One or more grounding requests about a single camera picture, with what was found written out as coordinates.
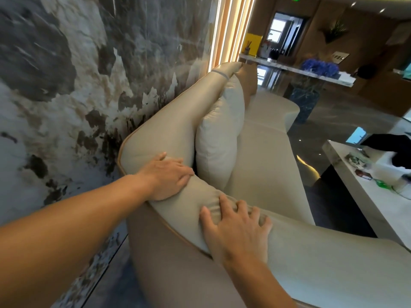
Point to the black garment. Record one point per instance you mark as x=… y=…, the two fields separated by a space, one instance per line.
x=391 y=147

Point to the green wall plant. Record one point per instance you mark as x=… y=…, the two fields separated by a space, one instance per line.
x=335 y=30

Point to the yellow sign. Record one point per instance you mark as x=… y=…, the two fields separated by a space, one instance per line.
x=253 y=43

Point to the reed diffuser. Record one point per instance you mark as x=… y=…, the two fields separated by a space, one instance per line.
x=247 y=49

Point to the marble console table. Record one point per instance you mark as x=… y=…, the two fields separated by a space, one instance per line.
x=289 y=68

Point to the small black container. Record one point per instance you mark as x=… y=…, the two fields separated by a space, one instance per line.
x=275 y=54

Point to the person's left hand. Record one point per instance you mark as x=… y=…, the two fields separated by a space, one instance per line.
x=163 y=179

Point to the person's right hand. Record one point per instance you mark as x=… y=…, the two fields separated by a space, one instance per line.
x=237 y=237

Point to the beige leather sofa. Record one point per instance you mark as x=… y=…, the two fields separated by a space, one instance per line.
x=257 y=163

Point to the wall switch panel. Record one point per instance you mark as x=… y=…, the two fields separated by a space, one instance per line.
x=339 y=57

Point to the white marble coffee table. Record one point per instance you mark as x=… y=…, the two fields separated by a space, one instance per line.
x=379 y=205

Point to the small green item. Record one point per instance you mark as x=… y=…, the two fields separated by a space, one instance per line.
x=385 y=185

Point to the blue flower bouquet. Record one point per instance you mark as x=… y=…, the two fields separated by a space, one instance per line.
x=319 y=67

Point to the small dark red item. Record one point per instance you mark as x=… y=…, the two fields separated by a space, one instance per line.
x=363 y=174

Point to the person's left forearm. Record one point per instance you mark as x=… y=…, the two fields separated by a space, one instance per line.
x=64 y=240

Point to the clear glass dish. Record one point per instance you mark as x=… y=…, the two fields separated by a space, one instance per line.
x=358 y=160

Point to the white cushion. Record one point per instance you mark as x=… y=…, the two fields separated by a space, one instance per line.
x=218 y=134

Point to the lit wooden slat panel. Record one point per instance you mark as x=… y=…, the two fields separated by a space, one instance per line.
x=231 y=28

